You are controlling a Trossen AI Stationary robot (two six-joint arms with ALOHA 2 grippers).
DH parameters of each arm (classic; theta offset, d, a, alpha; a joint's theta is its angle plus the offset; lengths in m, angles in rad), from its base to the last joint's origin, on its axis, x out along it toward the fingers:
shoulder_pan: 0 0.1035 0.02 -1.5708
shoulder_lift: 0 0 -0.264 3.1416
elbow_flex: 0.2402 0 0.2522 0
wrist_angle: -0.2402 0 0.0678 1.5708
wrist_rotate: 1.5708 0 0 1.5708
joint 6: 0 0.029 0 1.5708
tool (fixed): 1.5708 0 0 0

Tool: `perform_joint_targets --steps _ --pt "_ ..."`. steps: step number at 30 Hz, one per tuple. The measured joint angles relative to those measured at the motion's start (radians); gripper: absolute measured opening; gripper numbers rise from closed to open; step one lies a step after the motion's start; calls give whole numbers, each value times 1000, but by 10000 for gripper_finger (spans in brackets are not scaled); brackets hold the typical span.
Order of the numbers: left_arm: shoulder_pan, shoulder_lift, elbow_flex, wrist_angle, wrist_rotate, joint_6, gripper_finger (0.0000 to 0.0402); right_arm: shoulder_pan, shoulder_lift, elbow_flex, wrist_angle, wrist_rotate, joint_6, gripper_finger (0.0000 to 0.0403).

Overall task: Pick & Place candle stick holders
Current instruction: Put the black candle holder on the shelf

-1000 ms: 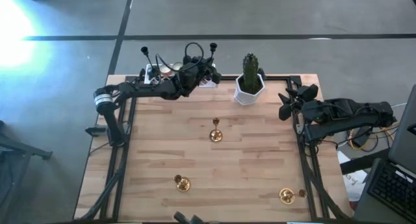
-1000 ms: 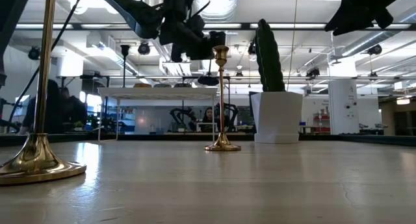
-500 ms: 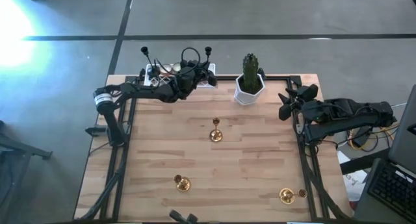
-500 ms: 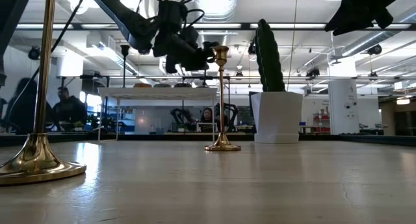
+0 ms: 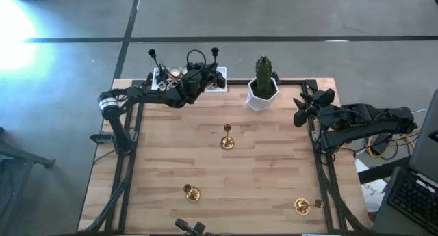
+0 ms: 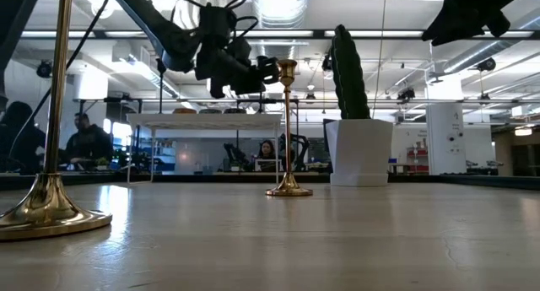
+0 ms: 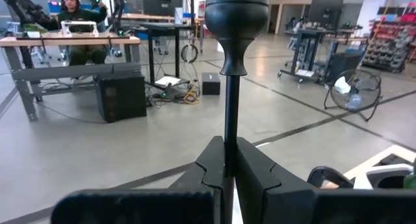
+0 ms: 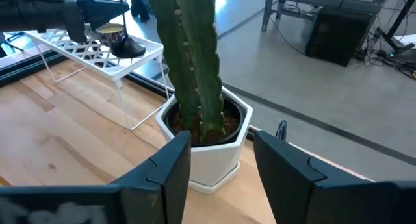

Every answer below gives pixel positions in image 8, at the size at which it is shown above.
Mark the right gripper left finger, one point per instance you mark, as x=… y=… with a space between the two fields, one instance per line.
x=156 y=191

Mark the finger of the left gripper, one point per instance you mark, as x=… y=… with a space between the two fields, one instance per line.
x=104 y=9

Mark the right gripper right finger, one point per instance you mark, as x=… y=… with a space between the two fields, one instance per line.
x=292 y=191

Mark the pale candle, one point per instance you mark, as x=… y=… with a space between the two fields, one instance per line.
x=109 y=39

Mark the person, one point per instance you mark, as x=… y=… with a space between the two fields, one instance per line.
x=139 y=6

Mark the white hexagonal plant pot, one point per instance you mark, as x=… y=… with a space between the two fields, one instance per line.
x=214 y=165

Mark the green cactus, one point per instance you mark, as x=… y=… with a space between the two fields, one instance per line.
x=188 y=55

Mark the black box cabinet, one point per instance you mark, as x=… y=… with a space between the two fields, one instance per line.
x=338 y=39

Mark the black tripod stand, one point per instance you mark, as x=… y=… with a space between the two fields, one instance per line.
x=401 y=17

